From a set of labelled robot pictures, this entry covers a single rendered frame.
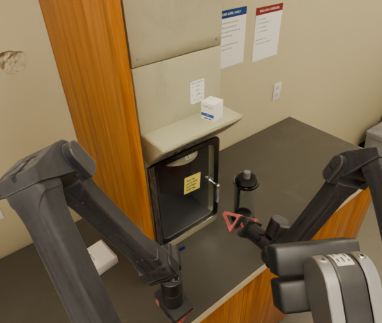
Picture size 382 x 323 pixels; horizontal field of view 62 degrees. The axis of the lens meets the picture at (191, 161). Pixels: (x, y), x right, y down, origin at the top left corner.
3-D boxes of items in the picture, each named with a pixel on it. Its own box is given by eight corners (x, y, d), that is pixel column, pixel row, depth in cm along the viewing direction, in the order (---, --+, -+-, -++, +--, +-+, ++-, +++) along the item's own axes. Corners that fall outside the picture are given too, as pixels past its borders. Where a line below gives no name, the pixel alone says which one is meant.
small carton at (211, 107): (200, 118, 103) (200, 101, 100) (210, 112, 106) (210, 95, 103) (213, 122, 101) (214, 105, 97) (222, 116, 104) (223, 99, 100)
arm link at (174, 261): (137, 276, 76) (169, 264, 75) (138, 238, 85) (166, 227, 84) (160, 299, 83) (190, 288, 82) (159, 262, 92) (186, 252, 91)
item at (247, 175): (231, 179, 135) (232, 167, 131) (250, 175, 137) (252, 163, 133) (240, 193, 128) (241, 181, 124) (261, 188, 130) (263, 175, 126)
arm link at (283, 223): (265, 266, 96) (290, 269, 98) (279, 234, 92) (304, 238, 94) (251, 241, 106) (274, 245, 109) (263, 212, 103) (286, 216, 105)
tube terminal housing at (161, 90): (127, 221, 145) (91, 49, 100) (183, 191, 161) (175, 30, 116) (157, 256, 129) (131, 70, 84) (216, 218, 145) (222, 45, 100)
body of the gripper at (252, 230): (244, 217, 107) (261, 230, 102) (258, 221, 115) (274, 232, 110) (234, 233, 107) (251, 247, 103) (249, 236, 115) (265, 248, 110)
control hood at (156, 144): (143, 162, 102) (140, 134, 96) (219, 128, 117) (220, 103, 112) (164, 179, 94) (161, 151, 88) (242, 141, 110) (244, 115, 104)
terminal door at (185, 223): (158, 247, 126) (147, 166, 103) (216, 212, 141) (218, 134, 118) (159, 248, 126) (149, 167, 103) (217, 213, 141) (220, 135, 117)
